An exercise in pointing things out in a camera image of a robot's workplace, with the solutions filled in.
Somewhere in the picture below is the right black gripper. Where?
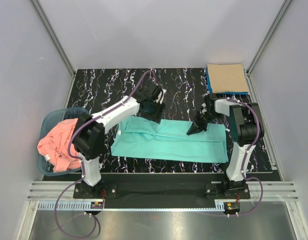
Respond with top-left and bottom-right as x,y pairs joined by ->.
187,111 -> 221,136

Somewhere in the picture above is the teal t-shirt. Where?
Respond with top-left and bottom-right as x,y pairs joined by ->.
111,116 -> 229,164

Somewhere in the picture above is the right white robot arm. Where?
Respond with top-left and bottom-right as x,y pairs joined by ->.
186,93 -> 265,199

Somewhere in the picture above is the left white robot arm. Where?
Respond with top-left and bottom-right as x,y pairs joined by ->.
69,83 -> 166,198

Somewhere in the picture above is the folded blue t-shirt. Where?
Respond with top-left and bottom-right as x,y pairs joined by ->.
206,71 -> 249,95

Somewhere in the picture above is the folded beige t-shirt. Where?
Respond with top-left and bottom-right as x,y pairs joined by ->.
206,64 -> 249,94

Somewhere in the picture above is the blue plastic basket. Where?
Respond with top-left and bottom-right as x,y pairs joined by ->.
37,107 -> 89,177

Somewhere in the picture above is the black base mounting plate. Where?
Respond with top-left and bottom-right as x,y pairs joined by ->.
73,173 -> 251,204

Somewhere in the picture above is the pink t-shirt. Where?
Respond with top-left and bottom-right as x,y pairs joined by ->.
37,118 -> 81,173

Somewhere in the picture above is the white slotted cable duct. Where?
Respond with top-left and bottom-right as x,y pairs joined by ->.
38,200 -> 226,212

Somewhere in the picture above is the left aluminium frame post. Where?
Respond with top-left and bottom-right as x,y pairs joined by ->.
29,0 -> 76,77

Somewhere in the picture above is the aluminium frame post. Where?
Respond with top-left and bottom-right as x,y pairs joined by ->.
246,0 -> 294,76
29,0 -> 76,77

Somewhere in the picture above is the right aluminium frame post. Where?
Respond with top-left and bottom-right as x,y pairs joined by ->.
246,0 -> 294,76

